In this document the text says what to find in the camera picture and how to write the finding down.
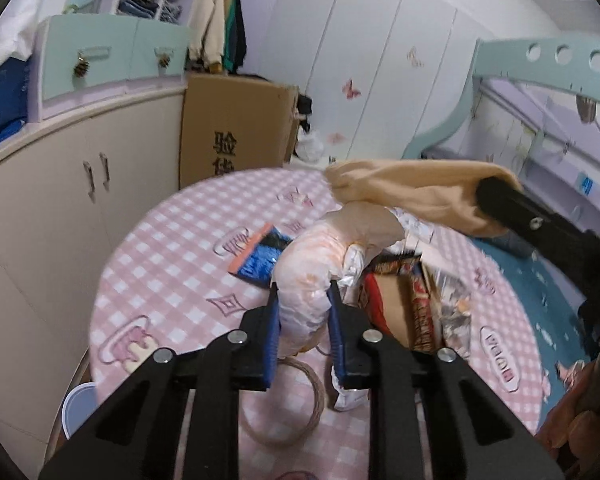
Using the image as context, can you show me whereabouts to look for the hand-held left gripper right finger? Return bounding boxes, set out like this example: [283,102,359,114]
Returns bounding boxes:
[326,281,564,480]

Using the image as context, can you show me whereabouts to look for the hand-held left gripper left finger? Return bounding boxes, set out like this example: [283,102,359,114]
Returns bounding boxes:
[39,282,281,480]

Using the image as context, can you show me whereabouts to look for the white orange plastic bag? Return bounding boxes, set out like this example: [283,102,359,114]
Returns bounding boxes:
[271,203,406,358]

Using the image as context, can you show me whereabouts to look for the blue snack packet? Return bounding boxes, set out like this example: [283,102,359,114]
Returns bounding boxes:
[228,225,294,289]

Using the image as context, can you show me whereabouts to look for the beige cloth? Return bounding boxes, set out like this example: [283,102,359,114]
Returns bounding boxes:
[324,159,522,239]

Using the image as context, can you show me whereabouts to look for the white plastic bin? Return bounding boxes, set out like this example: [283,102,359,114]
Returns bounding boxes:
[62,382,99,442]

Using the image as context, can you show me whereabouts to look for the red snack packet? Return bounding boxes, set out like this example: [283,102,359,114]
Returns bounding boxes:
[361,252,438,353]

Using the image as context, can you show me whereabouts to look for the crumpled white wrapper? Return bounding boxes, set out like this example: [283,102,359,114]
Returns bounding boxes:
[330,364,371,412]
[341,242,367,306]

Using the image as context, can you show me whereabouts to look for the crumpled silver wrapper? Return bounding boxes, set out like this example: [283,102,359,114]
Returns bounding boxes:
[427,265,476,359]

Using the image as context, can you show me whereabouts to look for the round table pink checked cloth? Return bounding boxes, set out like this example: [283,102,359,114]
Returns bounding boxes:
[91,166,551,480]

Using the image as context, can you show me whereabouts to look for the white printed wrapper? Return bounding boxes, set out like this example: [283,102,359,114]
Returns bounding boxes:
[390,207,438,261]

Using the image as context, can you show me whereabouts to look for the mint bunk bed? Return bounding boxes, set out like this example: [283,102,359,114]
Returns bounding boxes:
[402,34,600,241]

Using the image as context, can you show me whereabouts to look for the small white plastic bag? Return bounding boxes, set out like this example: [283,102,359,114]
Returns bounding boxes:
[294,130,326,162]

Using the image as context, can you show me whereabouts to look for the brown cardboard box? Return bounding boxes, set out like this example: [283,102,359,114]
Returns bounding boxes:
[179,72,301,191]

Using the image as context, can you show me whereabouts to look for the black bag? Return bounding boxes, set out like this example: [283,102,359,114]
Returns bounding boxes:
[297,94,314,132]

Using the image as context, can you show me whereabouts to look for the cream low cabinet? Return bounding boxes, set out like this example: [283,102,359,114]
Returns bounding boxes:
[0,80,189,461]

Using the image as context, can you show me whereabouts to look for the white wardrobe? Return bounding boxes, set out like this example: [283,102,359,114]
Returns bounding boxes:
[244,0,482,171]

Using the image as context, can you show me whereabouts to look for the dark hanging garment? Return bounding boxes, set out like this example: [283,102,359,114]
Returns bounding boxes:
[232,0,249,72]

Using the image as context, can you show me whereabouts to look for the green hanging garment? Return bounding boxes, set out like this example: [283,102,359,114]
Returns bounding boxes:
[224,0,241,72]

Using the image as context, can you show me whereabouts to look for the beige hanging jacket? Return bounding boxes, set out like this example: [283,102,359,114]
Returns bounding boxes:
[187,0,234,74]

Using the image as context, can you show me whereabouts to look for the mint drawer box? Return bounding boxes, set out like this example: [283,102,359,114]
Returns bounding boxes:
[35,14,194,122]

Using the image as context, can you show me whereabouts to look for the blue plastic pack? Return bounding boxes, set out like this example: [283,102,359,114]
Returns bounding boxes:
[0,55,32,154]

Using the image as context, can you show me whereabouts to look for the white printed plastic bag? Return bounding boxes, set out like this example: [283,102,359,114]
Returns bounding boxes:
[0,0,52,72]

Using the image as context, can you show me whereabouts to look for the jute rope loop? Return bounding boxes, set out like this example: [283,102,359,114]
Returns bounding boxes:
[240,355,327,446]

